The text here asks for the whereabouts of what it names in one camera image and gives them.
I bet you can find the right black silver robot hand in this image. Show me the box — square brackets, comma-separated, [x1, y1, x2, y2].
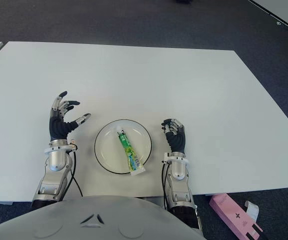
[160, 118, 186, 153]

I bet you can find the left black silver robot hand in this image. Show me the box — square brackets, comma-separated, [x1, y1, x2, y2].
[48, 90, 92, 141]

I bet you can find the green white toothpaste tube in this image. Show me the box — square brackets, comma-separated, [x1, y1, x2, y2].
[115, 126, 146, 177]

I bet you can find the white plate with black rim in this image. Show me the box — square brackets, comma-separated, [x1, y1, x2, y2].
[94, 119, 153, 175]

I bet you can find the pink cardboard box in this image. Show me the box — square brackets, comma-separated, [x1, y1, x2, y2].
[209, 192, 264, 240]

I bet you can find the grey robot torso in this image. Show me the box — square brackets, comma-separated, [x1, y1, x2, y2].
[0, 194, 207, 240]

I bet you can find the white paper slip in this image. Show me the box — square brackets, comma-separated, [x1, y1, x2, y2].
[244, 199, 259, 222]

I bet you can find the white neighbouring table with black edge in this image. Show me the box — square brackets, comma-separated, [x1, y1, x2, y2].
[248, 0, 288, 36]

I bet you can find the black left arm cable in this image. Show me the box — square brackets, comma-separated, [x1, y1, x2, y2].
[68, 149, 83, 197]

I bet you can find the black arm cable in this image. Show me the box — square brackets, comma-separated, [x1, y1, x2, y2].
[161, 161, 171, 210]
[68, 149, 83, 197]

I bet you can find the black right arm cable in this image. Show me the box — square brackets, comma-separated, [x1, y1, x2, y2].
[161, 161, 171, 210]

